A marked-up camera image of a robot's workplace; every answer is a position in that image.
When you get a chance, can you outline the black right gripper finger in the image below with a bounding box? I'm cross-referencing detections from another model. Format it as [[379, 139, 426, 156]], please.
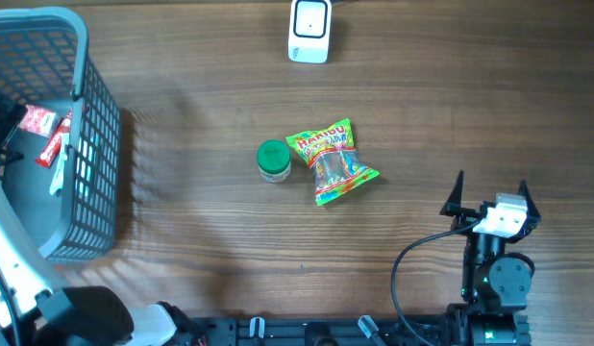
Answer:
[[518, 180, 541, 226], [440, 170, 480, 217]]

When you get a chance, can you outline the small red white box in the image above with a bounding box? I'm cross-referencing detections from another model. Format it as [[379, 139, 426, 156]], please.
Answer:
[[18, 105, 59, 138]]

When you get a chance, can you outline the red stick sachet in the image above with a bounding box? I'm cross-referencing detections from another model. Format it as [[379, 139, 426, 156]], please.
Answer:
[[35, 111, 72, 168]]

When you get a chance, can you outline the teal white tissue pack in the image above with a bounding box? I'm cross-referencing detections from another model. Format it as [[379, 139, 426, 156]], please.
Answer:
[[49, 144, 69, 195]]

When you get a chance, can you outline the Haribo gummy bag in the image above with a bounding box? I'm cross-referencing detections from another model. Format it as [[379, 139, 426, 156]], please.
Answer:
[[286, 118, 380, 206]]

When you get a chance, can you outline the green lid jar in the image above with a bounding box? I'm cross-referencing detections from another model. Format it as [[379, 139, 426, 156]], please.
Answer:
[[257, 139, 291, 183]]

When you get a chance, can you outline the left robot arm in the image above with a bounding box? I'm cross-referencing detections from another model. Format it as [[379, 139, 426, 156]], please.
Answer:
[[0, 93, 207, 345]]

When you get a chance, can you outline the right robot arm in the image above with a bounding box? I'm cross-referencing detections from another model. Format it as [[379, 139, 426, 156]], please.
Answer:
[[440, 172, 541, 345]]

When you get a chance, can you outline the white barcode scanner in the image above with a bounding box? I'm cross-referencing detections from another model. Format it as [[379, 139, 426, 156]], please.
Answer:
[[287, 0, 333, 64]]

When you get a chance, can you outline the grey plastic mesh basket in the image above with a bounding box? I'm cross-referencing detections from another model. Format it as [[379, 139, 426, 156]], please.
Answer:
[[0, 7, 122, 262]]

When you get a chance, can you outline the black camera cable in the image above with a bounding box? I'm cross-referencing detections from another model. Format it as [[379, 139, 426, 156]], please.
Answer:
[[390, 218, 483, 346]]

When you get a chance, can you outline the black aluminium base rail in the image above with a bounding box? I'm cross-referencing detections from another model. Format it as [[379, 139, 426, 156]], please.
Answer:
[[103, 314, 532, 346]]

